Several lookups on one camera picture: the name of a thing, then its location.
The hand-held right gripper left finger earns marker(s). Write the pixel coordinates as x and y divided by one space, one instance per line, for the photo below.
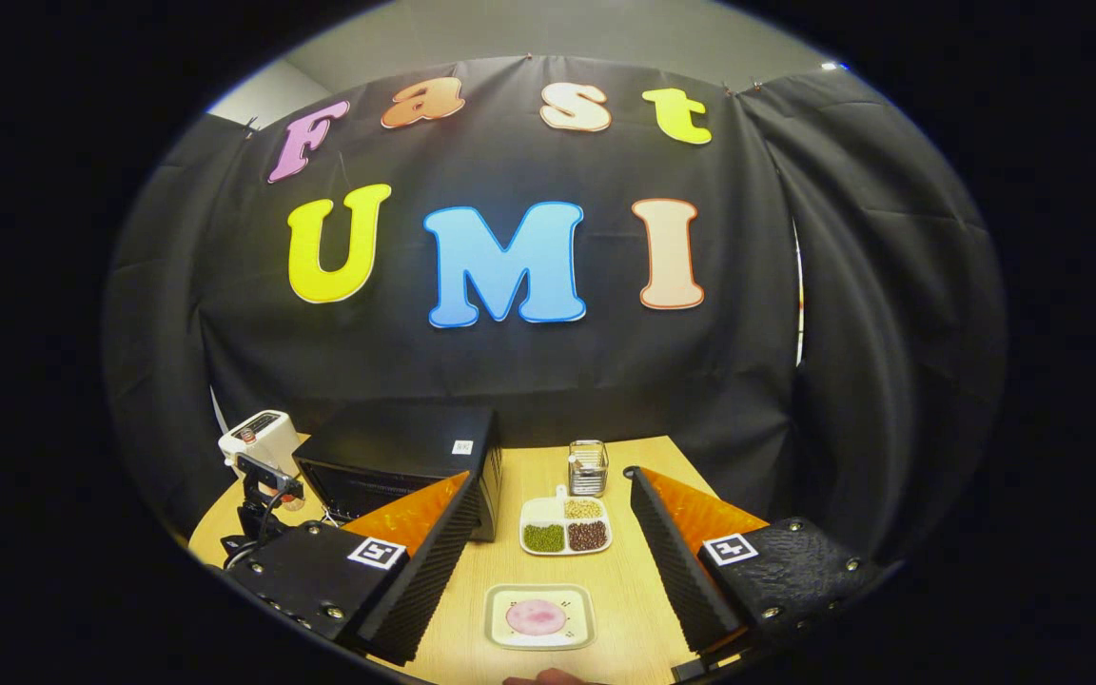
424 590

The pink ham slice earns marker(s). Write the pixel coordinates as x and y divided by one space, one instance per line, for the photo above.
537 617

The white square plate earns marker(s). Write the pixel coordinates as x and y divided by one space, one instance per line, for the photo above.
500 633

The small ceiling light panel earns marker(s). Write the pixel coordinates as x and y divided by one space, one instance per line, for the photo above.
833 67

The clear toothpick holder jar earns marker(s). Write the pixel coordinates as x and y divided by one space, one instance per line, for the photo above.
588 471

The white divided dish of beans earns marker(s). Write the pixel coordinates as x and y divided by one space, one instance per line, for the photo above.
543 538

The black backdrop cloth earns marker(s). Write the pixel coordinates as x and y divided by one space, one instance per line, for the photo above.
510 381

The black electric oven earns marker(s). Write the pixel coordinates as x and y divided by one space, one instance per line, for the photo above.
396 447

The white toaster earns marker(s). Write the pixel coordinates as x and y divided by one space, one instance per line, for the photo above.
267 442

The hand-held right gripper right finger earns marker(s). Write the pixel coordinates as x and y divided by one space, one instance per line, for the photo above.
681 571

